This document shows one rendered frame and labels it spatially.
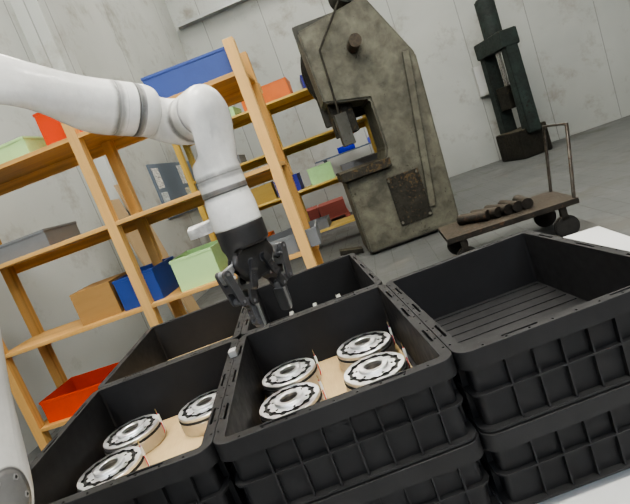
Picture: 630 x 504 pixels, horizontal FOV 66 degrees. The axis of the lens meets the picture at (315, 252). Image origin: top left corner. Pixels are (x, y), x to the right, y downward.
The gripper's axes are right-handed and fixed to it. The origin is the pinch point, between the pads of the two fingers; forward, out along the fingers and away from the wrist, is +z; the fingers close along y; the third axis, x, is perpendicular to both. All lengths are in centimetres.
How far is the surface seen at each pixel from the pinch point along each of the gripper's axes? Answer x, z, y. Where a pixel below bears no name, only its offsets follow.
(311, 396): -3.2, 14.4, -1.7
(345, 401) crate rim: -20.1, 7.6, -11.6
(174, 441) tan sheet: 21.2, 17.3, -13.3
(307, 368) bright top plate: 4.6, 14.5, 6.4
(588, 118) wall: 157, 86, 1062
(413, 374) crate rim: -26.2, 7.4, -5.8
